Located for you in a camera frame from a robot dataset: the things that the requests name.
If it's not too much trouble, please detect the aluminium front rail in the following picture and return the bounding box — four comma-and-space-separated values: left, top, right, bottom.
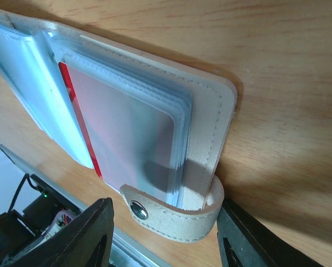
0, 145, 168, 266

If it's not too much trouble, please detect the red card in holder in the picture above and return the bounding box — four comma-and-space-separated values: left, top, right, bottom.
58, 62, 174, 199

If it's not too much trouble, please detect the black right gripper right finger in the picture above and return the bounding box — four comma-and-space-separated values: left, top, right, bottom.
217, 198, 320, 266

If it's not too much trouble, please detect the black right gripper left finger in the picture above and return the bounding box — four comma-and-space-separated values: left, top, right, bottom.
8, 197, 114, 266

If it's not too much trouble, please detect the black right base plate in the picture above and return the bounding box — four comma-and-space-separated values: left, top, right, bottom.
0, 191, 80, 267

